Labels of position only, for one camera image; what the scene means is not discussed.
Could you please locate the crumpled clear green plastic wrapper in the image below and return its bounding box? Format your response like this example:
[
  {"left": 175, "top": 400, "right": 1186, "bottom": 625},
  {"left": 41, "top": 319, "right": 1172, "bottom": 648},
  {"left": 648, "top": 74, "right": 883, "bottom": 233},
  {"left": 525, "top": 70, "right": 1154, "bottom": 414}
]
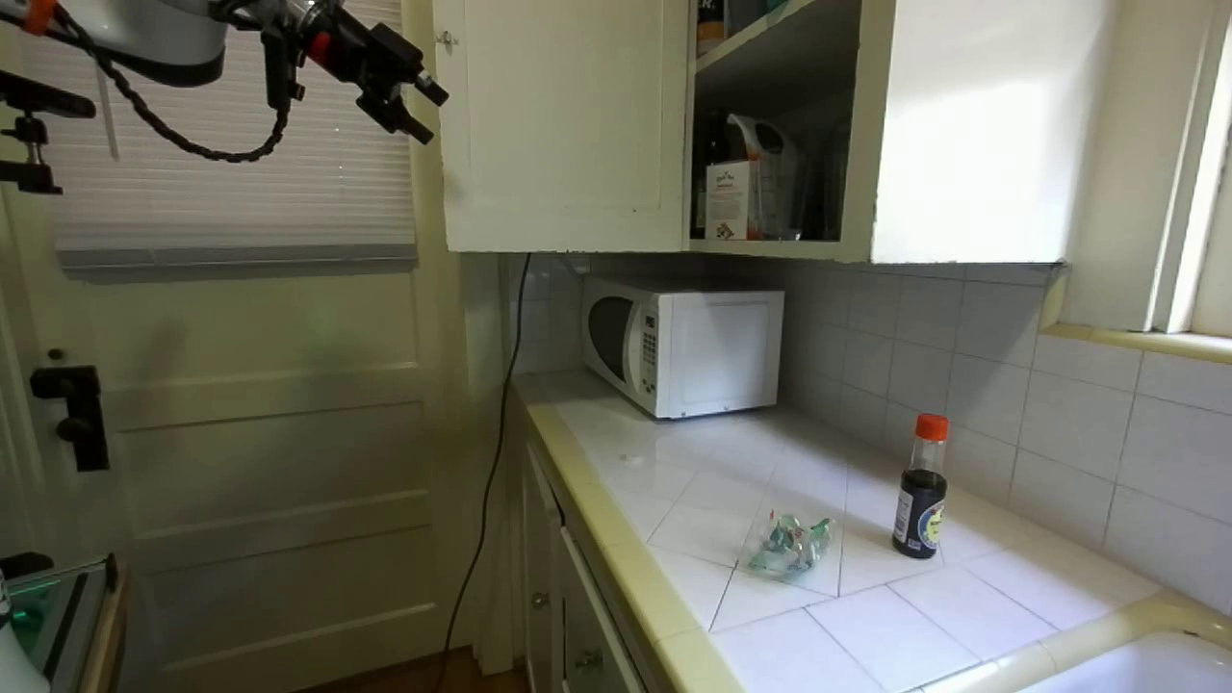
[{"left": 738, "top": 508, "right": 839, "bottom": 585}]

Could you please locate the white microwave oven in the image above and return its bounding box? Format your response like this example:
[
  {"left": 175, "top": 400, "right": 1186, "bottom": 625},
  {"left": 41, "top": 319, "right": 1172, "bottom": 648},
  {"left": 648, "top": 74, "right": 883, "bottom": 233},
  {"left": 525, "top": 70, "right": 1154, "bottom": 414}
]
[{"left": 580, "top": 278, "right": 789, "bottom": 422}]

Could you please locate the bright kitchen window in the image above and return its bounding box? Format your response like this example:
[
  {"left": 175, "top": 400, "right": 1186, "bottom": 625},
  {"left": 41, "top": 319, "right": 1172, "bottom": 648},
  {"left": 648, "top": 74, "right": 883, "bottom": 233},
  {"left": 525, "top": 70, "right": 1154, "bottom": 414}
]
[{"left": 1145, "top": 0, "right": 1232, "bottom": 346}]

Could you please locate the cream upper cabinet body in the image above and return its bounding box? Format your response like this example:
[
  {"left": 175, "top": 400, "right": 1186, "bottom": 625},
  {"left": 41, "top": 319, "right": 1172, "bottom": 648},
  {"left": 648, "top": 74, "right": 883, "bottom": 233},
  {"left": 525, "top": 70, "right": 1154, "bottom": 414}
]
[{"left": 427, "top": 0, "right": 1115, "bottom": 269}]

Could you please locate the grey metal stove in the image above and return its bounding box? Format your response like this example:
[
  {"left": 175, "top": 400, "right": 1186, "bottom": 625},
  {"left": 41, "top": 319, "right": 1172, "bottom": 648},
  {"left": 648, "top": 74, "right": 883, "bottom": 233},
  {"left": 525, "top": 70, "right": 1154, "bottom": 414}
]
[{"left": 0, "top": 550, "right": 128, "bottom": 693}]

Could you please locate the thin black power cable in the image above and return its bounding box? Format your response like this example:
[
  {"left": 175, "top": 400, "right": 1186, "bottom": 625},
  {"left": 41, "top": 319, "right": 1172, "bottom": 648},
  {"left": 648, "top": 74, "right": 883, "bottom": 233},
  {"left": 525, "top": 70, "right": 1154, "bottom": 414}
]
[{"left": 434, "top": 249, "right": 537, "bottom": 665}]

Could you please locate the black camera clamp mount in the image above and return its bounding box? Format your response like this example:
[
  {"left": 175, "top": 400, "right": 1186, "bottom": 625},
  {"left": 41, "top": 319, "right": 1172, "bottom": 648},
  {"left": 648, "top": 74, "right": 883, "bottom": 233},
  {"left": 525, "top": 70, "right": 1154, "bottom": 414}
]
[{"left": 0, "top": 70, "right": 100, "bottom": 200}]

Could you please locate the white box orange print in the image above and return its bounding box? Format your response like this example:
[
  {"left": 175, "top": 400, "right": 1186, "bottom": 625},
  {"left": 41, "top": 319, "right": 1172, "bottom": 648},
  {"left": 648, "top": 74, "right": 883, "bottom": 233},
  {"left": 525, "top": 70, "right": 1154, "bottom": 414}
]
[{"left": 702, "top": 159, "right": 764, "bottom": 245}]

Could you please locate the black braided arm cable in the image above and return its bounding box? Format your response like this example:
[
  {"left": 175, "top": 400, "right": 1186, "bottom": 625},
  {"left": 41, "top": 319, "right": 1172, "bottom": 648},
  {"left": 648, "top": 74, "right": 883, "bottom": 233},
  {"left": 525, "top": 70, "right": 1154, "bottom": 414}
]
[{"left": 0, "top": 5, "right": 299, "bottom": 164}]

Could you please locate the white window blind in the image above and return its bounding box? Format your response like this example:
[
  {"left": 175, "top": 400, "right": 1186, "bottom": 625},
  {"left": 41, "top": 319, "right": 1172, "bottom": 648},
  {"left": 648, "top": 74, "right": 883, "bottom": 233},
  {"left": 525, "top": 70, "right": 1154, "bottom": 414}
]
[{"left": 49, "top": 0, "right": 424, "bottom": 280}]

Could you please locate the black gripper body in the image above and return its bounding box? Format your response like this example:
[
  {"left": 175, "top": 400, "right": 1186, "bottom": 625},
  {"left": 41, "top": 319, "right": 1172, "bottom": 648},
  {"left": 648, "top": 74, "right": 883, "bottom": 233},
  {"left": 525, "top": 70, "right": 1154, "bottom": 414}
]
[{"left": 298, "top": 0, "right": 433, "bottom": 102}]

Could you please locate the black door lock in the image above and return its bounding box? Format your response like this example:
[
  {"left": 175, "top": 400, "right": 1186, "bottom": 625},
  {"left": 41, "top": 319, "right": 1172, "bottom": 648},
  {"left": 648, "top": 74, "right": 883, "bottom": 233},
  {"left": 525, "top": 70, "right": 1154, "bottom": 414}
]
[{"left": 26, "top": 359, "right": 117, "bottom": 473}]

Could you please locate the cream cabinet door with knob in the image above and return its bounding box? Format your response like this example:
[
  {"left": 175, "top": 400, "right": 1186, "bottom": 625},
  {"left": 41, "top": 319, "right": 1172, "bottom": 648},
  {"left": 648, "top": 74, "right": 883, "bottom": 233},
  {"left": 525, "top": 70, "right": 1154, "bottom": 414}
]
[{"left": 433, "top": 0, "right": 702, "bottom": 259}]

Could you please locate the cream lower cabinet unit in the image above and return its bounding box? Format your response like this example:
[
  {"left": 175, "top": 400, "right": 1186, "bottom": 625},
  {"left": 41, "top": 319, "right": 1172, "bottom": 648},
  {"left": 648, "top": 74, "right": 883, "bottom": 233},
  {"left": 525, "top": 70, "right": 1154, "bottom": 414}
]
[{"left": 515, "top": 428, "right": 651, "bottom": 693}]

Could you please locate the soy sauce bottle red cap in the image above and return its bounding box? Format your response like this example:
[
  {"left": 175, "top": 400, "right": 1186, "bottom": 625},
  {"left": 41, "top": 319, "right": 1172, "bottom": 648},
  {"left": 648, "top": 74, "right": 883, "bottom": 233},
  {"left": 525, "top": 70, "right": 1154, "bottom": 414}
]
[{"left": 891, "top": 408, "right": 954, "bottom": 561}]

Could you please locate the white panelled room door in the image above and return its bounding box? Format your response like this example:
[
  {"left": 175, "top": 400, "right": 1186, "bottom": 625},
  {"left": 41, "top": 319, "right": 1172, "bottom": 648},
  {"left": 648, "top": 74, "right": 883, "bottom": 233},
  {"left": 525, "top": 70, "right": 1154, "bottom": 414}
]
[{"left": 0, "top": 0, "right": 515, "bottom": 693}]

